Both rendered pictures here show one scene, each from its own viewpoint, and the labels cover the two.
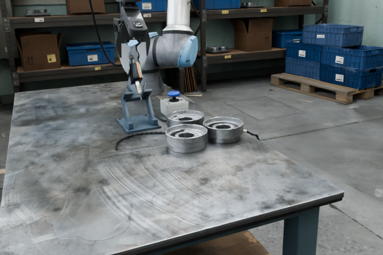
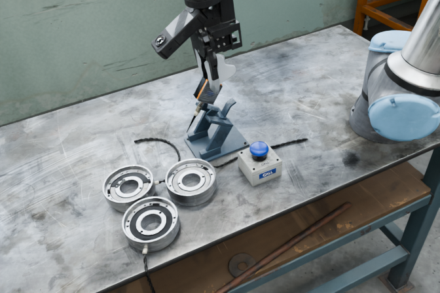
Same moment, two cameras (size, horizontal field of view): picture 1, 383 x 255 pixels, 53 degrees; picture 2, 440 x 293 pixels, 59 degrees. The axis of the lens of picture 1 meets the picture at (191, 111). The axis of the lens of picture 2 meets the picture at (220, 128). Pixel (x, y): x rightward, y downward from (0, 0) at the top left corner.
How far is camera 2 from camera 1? 1.26 m
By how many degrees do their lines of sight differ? 81
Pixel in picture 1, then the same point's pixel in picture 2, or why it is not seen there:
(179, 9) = (418, 32)
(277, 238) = not seen: outside the picture
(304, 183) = not seen: outside the picture
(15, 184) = (84, 106)
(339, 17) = not seen: outside the picture
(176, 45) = (376, 91)
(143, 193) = (35, 176)
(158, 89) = (369, 131)
